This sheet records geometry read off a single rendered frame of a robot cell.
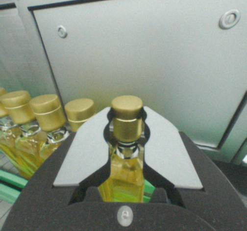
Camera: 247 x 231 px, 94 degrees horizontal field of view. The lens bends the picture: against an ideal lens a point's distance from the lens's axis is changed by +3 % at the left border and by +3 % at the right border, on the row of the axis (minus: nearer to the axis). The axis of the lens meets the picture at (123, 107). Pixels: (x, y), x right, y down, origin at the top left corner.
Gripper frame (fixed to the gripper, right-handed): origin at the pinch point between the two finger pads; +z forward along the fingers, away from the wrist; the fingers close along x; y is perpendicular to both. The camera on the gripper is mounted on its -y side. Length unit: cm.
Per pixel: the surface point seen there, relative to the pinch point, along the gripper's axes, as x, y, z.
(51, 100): -9.9, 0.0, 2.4
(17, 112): -16.2, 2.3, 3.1
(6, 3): -27.5, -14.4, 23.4
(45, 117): -10.8, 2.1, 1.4
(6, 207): -30.2, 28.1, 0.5
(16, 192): -22.8, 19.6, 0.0
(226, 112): 18.3, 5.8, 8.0
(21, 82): -36.6, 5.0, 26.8
